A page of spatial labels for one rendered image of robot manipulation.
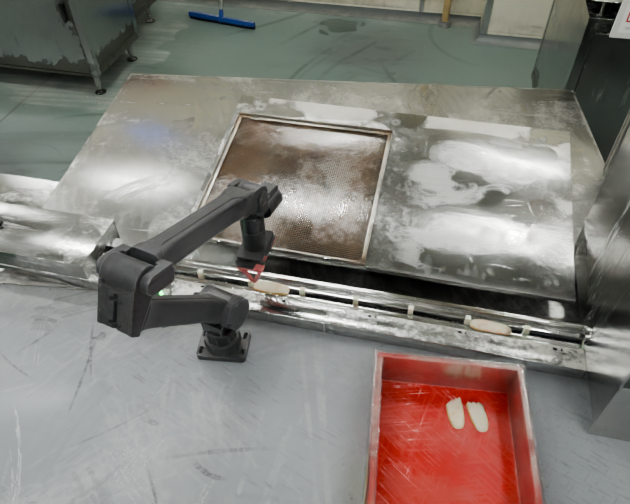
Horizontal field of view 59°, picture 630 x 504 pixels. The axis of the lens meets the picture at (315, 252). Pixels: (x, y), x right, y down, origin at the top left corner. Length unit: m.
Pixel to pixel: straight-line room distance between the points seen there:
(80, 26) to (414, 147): 2.66
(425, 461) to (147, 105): 1.66
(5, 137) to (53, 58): 0.61
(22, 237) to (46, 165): 1.96
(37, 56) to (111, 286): 3.37
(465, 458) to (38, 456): 0.90
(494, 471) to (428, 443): 0.14
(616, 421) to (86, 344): 1.22
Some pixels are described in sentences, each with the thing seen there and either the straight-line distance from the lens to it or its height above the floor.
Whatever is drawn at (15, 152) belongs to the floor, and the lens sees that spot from 3.83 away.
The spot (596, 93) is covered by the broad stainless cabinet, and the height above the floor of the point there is 0.61.
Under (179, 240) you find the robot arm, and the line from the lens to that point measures 1.02.
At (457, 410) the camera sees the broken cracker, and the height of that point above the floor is 0.83.
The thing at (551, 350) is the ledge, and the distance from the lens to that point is 1.43.
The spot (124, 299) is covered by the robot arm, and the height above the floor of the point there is 1.26.
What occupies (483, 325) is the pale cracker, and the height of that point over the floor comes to 0.86.
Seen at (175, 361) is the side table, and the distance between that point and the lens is 1.41.
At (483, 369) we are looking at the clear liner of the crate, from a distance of 1.28.
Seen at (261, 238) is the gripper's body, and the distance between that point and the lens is 1.30.
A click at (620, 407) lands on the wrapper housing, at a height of 0.94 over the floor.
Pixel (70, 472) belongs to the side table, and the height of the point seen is 0.82.
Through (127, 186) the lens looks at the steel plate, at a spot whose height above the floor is 0.82.
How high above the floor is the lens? 1.96
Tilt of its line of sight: 46 degrees down
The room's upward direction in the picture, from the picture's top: 1 degrees counter-clockwise
